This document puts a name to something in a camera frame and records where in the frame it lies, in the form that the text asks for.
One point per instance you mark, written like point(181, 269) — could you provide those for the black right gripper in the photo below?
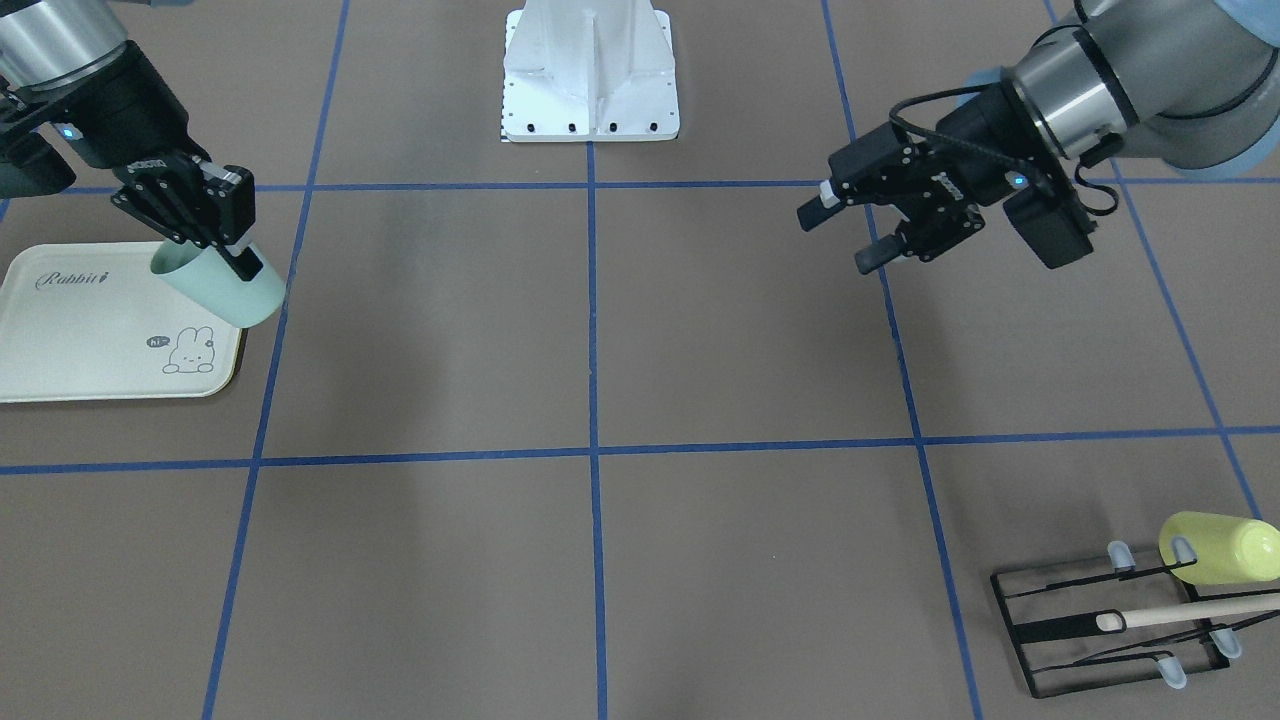
point(132, 118)

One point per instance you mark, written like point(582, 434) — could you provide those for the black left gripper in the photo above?
point(972, 128)

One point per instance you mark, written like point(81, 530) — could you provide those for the pale green cup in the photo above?
point(203, 276)

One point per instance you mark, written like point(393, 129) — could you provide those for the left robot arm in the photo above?
point(1190, 83)

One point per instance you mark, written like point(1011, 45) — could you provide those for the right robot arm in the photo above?
point(71, 65)

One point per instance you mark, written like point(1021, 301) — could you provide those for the cream rabbit tray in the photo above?
point(90, 321)

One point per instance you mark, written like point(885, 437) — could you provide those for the yellow cup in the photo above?
point(1228, 550)

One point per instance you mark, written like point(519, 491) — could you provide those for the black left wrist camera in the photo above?
point(1055, 227)

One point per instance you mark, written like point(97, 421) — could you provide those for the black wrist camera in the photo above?
point(30, 166)
point(1055, 227)

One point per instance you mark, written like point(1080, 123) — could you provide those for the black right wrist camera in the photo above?
point(30, 166)

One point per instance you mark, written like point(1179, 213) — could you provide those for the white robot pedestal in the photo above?
point(589, 72)

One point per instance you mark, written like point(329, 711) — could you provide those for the black wire cup rack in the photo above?
point(1123, 617)

